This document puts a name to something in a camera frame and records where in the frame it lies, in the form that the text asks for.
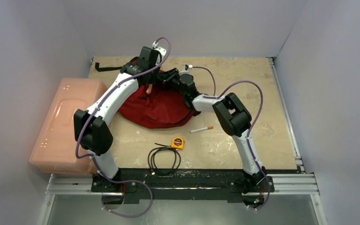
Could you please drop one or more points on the yellow tape measure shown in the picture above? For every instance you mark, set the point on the yellow tape measure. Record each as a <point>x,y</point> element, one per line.
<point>178,143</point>

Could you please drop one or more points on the white orange marker pen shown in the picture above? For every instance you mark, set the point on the white orange marker pen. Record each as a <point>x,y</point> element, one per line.
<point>201,129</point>

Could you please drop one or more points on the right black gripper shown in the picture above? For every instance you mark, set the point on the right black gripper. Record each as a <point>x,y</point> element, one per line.
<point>174,74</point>

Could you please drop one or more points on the red student backpack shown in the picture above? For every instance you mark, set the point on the red student backpack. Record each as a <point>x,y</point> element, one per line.
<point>160,109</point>

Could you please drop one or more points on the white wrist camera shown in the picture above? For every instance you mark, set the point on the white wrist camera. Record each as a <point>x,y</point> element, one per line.
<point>160,49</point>
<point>186,69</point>

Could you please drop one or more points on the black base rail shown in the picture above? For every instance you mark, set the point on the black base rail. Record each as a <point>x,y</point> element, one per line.
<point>137,184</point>

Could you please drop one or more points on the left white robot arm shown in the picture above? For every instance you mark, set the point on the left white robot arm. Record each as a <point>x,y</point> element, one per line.
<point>91,126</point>

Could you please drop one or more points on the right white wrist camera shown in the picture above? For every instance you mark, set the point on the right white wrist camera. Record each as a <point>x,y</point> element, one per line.
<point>186,69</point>

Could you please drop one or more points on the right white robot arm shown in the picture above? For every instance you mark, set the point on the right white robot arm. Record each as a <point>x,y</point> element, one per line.
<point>233,117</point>

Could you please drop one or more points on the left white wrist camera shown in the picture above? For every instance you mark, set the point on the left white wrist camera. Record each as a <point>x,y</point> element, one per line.
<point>160,49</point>

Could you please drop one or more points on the grey orange highlighter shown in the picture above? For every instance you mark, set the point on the grey orange highlighter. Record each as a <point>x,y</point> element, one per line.
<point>149,89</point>

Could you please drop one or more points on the pink translucent storage box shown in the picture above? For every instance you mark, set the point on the pink translucent storage box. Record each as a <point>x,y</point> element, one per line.
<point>54,150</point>

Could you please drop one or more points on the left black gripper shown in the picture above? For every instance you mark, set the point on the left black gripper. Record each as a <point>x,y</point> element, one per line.
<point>153,80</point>

